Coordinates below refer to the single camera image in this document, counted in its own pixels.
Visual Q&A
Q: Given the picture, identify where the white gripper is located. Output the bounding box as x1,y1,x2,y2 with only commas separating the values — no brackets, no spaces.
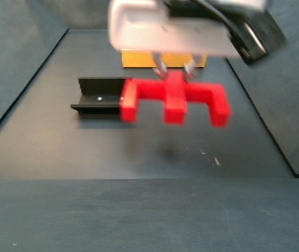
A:
108,0,267,82

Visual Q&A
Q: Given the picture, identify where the red E-shaped block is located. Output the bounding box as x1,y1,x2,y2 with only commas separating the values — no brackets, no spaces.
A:
119,71,231,127

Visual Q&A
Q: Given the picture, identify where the yellow board base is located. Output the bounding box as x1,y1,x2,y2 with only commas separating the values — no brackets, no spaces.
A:
120,50,192,68

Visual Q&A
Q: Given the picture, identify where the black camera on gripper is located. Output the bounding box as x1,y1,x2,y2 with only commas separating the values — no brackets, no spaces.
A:
164,0,286,65

